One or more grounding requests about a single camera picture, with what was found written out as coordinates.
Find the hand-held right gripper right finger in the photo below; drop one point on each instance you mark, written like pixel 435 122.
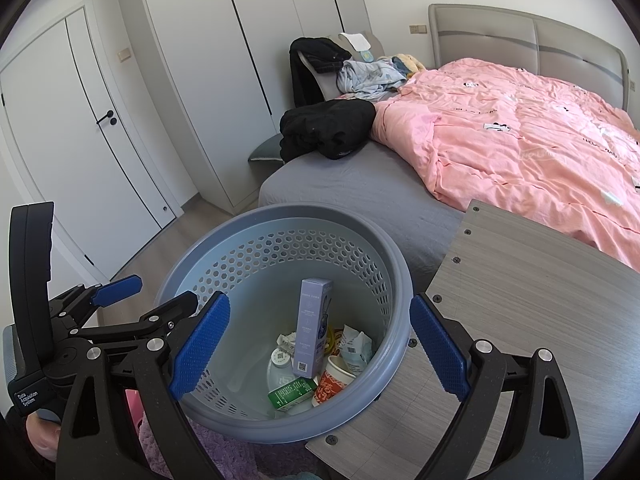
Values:
pixel 440 355

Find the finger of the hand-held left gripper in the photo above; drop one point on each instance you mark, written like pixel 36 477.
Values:
pixel 165 315
pixel 117 290

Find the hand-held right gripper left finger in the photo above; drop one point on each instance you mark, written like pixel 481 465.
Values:
pixel 200 345

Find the white bottle cap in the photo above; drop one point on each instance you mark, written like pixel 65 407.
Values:
pixel 280 362

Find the white wet wipe packet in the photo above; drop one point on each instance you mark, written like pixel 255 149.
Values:
pixel 357 350

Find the blue perforated plastic basket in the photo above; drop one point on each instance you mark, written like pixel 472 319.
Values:
pixel 240 260

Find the green cardboard box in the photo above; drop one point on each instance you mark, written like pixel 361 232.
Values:
pixel 292 391

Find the red and white paper cup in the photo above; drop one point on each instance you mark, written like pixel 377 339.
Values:
pixel 332 385

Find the purple cardboard box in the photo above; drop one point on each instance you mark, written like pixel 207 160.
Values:
pixel 312 330

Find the person's left hand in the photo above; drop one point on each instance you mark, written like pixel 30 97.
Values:
pixel 44 437

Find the pink plastic object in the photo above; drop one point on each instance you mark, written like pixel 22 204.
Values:
pixel 132 407

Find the purple fluffy rug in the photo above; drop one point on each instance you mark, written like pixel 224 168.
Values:
pixel 230 455

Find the white door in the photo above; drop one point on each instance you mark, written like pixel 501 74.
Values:
pixel 60 135

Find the grey upholstered bed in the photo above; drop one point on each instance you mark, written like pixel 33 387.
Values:
pixel 360 185

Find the white wardrobe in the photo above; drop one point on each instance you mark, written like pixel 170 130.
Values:
pixel 225 85

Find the pink blanket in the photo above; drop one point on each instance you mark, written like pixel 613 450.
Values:
pixel 525 135

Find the black clothes pile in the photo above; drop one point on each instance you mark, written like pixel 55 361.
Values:
pixel 325 125

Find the light blue clothes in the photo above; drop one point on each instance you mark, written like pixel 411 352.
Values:
pixel 370 77

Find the yellow plush toy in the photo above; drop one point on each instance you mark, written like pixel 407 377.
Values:
pixel 412 62

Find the black jacket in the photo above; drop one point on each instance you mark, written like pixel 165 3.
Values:
pixel 315 52

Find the white cloth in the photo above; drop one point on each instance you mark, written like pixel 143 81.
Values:
pixel 352 41

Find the light switch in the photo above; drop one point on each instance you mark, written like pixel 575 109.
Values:
pixel 124 54

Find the wall switch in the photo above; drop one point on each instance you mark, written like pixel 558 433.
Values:
pixel 418 28

